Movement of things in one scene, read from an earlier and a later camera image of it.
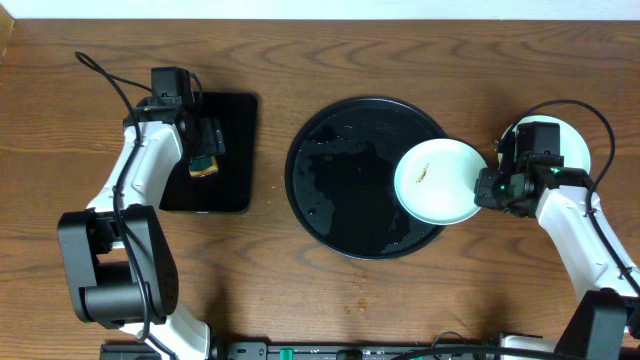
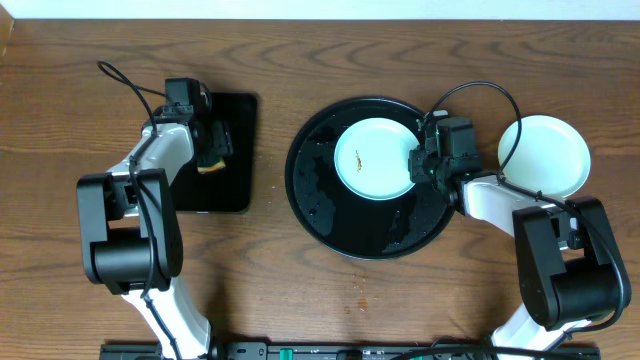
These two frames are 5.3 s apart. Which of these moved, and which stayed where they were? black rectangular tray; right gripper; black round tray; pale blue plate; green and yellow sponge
Moved: right gripper; green and yellow sponge; pale blue plate
Stayed: black rectangular tray; black round tray
